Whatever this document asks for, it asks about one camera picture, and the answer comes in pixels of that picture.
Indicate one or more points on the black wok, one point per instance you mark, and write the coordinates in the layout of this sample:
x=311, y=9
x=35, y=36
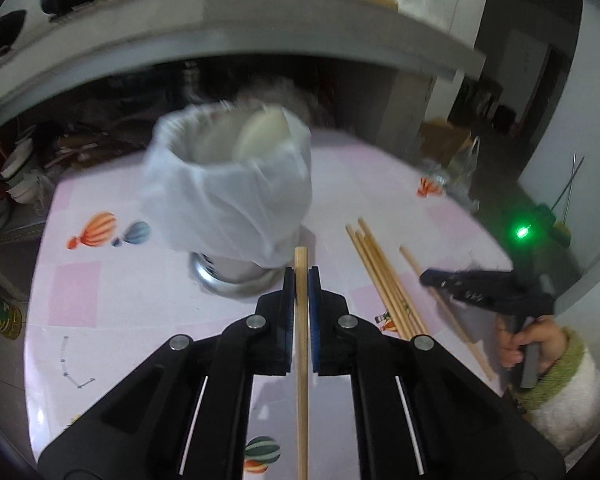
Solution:
x=5, y=32

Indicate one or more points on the long wooden chopstick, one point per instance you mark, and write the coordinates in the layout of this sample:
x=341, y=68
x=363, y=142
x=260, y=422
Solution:
x=301, y=410
x=480, y=359

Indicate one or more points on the grey concrete kitchen counter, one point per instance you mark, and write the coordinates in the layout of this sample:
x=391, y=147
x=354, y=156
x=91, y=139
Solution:
x=230, y=35

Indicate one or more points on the clear plastic bag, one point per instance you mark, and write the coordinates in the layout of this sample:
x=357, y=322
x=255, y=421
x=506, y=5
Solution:
x=467, y=170

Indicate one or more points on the white plastic bag liner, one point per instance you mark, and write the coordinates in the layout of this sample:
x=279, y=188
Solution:
x=220, y=210

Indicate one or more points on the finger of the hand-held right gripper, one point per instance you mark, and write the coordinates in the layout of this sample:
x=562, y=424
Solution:
x=455, y=287

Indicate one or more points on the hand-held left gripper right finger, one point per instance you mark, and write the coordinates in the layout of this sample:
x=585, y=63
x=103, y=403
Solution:
x=314, y=320

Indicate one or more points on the metal utensil holder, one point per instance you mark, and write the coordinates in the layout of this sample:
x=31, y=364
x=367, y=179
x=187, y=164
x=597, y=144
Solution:
x=230, y=280

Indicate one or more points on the cardboard box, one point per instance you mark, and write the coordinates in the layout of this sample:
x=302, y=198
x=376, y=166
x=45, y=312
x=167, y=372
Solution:
x=445, y=142

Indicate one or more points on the white plastic ladle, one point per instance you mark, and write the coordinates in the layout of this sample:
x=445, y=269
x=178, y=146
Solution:
x=260, y=135

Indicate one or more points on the cooking oil bottle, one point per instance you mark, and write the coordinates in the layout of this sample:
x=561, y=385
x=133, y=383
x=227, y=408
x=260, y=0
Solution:
x=0, y=315

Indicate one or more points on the stack of ceramic bowls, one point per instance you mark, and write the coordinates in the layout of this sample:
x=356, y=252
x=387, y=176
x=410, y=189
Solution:
x=20, y=170

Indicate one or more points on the person's right hand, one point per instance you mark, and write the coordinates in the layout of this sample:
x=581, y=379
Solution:
x=550, y=342

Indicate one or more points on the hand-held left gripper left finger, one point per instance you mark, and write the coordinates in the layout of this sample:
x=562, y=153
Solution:
x=280, y=320

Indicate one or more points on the crumpled white plastic bag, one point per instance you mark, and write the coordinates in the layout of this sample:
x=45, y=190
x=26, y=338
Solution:
x=422, y=7

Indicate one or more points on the pink patterned table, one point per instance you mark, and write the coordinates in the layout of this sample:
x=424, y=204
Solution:
x=130, y=310

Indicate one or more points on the black bin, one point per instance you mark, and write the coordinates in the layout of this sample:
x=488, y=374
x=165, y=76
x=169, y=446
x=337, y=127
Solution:
x=505, y=120

